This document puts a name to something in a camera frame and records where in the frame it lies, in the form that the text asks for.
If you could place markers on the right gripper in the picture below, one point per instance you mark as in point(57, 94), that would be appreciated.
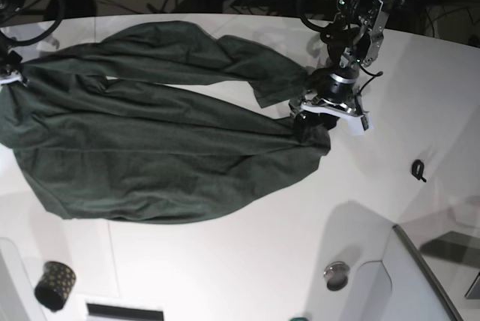
point(11, 68)

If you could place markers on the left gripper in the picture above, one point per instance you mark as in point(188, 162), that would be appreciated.
point(331, 90)

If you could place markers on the dark green t-shirt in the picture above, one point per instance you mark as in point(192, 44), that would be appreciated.
point(112, 130)

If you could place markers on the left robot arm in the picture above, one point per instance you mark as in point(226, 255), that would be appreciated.
point(353, 40)

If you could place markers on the black round stool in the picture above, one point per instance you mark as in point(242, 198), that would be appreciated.
point(73, 9)

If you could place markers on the small black clip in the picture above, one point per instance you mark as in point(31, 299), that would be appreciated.
point(418, 169)

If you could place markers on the black patterned cup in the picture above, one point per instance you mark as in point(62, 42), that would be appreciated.
point(55, 285)

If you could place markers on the black white flat device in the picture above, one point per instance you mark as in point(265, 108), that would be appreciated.
point(109, 312)

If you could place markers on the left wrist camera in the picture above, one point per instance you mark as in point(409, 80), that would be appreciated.
point(358, 126)

